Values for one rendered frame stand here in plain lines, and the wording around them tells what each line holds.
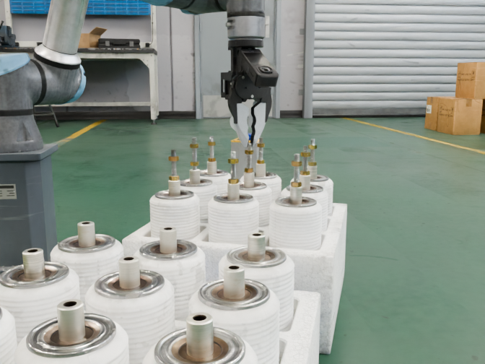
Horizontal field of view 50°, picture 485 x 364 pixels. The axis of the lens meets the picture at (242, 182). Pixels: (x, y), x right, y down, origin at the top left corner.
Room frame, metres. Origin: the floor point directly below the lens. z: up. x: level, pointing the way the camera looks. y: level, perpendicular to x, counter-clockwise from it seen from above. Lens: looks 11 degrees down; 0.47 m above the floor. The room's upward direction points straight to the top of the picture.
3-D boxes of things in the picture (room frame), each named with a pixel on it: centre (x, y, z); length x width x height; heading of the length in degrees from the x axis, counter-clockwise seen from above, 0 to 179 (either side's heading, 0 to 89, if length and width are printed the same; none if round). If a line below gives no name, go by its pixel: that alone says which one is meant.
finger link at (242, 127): (1.07, 0.01, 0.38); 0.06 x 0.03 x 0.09; 25
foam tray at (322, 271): (1.07, -0.01, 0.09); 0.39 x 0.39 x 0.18; 76
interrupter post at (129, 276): (0.54, 0.12, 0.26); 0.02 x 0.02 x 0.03
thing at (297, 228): (0.92, -0.10, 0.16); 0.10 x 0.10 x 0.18
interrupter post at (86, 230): (0.68, 0.21, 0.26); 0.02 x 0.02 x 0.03
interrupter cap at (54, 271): (0.56, 0.24, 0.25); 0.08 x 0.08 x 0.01
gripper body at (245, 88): (1.09, 0.00, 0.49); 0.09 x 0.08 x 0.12; 24
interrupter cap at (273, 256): (0.63, -0.02, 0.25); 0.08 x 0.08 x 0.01
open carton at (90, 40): (5.70, 1.67, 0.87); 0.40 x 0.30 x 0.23; 82
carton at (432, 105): (4.85, -1.89, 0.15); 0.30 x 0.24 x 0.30; 95
